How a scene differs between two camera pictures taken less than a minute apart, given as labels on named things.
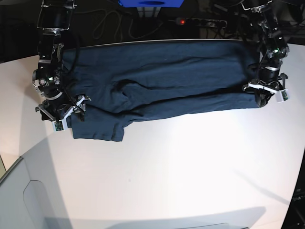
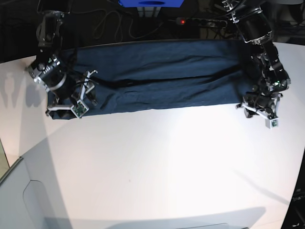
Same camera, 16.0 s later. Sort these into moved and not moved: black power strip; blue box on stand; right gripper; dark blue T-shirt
Moved: dark blue T-shirt; right gripper
Not moved: black power strip; blue box on stand
